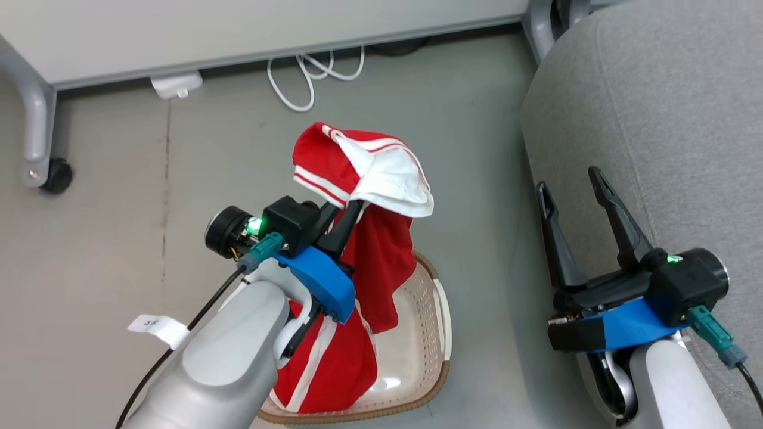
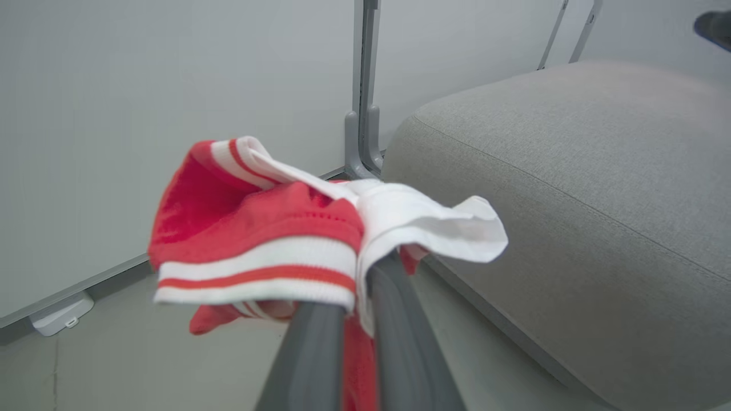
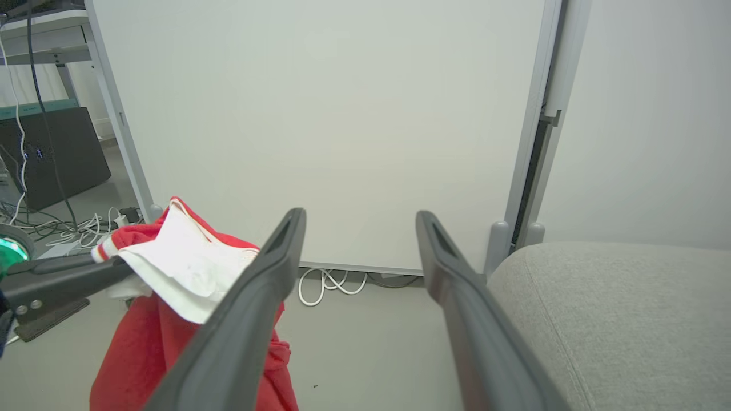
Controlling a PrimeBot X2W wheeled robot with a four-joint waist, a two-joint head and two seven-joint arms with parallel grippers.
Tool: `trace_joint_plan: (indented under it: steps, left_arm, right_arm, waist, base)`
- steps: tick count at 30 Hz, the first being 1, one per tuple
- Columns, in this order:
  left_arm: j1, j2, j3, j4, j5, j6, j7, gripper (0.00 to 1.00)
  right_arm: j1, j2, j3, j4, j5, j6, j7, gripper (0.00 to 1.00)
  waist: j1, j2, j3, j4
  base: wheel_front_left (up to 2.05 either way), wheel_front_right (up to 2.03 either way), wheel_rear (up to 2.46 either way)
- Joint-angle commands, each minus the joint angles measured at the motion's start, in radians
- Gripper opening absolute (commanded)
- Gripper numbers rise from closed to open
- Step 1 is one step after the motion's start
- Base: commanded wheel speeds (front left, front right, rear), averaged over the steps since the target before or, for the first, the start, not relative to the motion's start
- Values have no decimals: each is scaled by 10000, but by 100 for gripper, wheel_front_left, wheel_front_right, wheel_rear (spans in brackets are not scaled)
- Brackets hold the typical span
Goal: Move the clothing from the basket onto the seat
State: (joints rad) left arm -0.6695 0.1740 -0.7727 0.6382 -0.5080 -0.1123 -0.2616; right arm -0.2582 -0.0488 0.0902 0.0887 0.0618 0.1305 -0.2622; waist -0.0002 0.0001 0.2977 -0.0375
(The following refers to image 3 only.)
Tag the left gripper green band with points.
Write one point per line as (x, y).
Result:
(10, 248)

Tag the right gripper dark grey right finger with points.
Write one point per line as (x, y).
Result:
(485, 354)

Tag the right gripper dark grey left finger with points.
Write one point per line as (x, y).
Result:
(228, 342)

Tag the red and white garment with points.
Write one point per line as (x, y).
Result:
(143, 354)

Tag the black computer case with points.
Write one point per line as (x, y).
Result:
(57, 160)

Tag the grey fabric sofa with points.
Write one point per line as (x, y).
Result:
(628, 331)

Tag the teal flat box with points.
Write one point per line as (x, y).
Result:
(34, 108)

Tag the grey desk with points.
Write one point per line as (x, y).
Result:
(45, 34)

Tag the plain white partition panel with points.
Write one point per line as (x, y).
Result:
(657, 114)

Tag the black wrist camera blue mount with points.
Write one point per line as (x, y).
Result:
(3, 325)

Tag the white partition panel grey frame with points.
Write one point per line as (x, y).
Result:
(342, 114)

